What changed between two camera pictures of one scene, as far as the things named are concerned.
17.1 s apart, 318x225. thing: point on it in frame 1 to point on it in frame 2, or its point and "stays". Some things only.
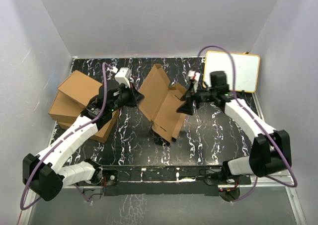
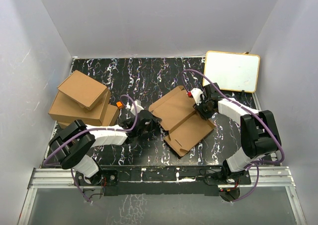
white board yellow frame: (246, 69) stays
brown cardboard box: (160, 103) to (187, 125)
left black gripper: (135, 97) to (155, 121)
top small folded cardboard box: (80, 87) stays
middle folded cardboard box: (65, 110) stays
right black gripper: (187, 107) to (199, 109)
